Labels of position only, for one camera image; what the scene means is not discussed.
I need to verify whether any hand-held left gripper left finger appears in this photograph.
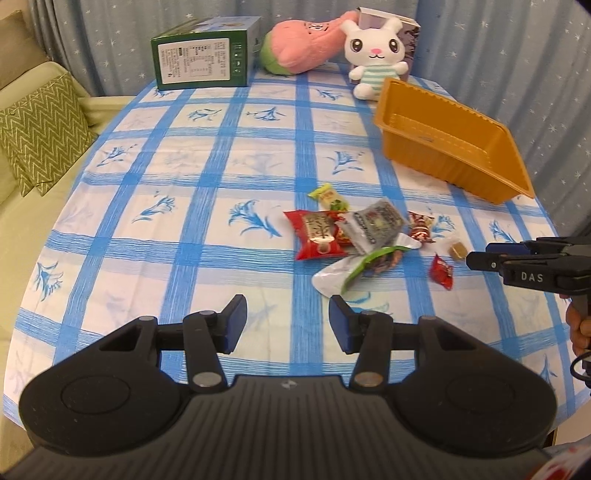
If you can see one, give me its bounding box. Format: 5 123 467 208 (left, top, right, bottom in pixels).
99 294 249 394

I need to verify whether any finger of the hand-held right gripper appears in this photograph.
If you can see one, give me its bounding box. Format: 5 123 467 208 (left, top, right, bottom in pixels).
485 240 539 256
465 250 506 274

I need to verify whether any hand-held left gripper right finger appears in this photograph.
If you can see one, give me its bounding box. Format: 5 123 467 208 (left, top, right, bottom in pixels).
329 294 482 393

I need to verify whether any clear caramel candy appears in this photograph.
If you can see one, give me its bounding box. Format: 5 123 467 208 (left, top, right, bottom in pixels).
434 233 468 263

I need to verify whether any small red candy packet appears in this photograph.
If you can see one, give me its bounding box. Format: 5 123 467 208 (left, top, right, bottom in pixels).
429 253 455 291

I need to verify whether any green and white snack packet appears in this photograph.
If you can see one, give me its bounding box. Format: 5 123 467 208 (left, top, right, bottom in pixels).
312 233 422 296

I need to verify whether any dark red candy packet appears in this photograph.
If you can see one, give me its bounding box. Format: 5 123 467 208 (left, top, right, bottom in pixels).
407 211 437 244

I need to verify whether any large red snack packet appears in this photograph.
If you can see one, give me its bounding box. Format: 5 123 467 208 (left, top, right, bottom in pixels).
283 209 347 261

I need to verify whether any grey snack packet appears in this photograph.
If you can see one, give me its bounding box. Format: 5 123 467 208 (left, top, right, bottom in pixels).
339 199 407 256

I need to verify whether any orange plastic tray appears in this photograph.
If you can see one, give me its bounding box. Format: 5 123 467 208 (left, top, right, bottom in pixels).
374 77 536 205

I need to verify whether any red and green candy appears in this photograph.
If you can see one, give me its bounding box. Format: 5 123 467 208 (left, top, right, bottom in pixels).
308 183 349 214

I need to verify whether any person's right hand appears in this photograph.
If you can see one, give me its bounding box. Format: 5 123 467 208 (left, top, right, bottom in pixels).
567 305 591 357

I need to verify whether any person's printed clothing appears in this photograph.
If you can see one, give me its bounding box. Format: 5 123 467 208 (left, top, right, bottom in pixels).
542 440 591 480

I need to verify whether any white and purple box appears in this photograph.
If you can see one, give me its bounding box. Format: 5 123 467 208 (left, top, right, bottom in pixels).
358 7 422 75

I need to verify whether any beige sofa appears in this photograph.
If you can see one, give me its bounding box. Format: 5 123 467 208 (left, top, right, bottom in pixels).
0 9 139 301

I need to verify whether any white bunny plush toy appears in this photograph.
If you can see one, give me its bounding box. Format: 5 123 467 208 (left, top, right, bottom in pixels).
341 17 411 100

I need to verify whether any green cardboard box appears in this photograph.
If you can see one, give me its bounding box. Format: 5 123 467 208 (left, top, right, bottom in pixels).
150 16 262 92

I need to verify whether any green zigzag cushion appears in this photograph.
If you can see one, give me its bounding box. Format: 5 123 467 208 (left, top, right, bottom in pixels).
0 71 100 197

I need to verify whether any pink peach plush toy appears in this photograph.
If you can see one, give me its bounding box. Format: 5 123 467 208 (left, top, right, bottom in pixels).
259 13 361 75

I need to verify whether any plain beige cushion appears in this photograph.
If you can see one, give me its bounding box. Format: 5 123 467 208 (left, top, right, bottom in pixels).
0 9 51 88

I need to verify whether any black cable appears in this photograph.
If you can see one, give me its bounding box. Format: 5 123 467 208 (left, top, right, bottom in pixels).
571 352 591 383

